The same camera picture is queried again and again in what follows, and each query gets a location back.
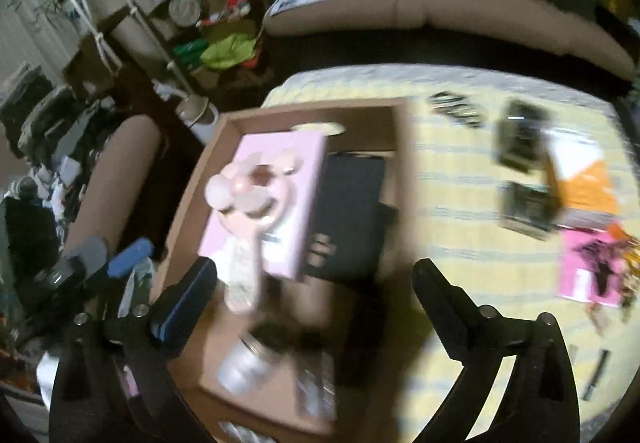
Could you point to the pink packet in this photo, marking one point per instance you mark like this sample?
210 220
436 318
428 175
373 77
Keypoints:
582 273

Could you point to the black packet lower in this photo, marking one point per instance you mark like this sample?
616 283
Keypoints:
530 210

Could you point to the brown upholstered seat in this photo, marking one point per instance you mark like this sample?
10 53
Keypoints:
115 178

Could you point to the pink handheld fan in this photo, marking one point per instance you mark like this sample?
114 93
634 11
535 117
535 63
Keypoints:
247 203

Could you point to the green bag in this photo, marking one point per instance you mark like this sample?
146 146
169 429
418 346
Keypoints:
227 50

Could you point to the yellow checkered cloth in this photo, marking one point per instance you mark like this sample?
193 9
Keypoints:
475 248

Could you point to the clear glass bottle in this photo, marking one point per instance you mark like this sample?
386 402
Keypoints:
315 390

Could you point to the black hair clips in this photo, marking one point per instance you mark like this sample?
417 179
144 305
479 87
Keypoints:
456 109

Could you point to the black phone case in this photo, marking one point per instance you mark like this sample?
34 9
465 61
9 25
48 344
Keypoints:
350 203

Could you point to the white plastic bottle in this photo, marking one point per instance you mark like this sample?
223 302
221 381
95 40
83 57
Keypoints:
242 365

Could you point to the white floor rack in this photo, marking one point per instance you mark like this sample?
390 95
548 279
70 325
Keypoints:
102 40

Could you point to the pink rectangular box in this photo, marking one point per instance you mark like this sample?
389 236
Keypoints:
295 173

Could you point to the cardboard box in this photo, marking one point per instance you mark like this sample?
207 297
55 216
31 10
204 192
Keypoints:
215 363

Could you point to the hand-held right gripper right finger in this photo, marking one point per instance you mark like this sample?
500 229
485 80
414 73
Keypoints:
445 318

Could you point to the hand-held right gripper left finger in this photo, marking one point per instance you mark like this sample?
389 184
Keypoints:
182 313

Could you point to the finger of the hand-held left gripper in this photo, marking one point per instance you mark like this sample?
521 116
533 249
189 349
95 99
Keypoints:
129 257

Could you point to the black pen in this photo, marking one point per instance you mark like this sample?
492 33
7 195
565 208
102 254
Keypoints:
596 373

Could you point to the orange and white booklet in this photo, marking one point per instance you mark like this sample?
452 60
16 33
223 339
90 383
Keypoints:
585 178

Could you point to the long black box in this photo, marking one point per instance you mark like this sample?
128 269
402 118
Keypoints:
370 328

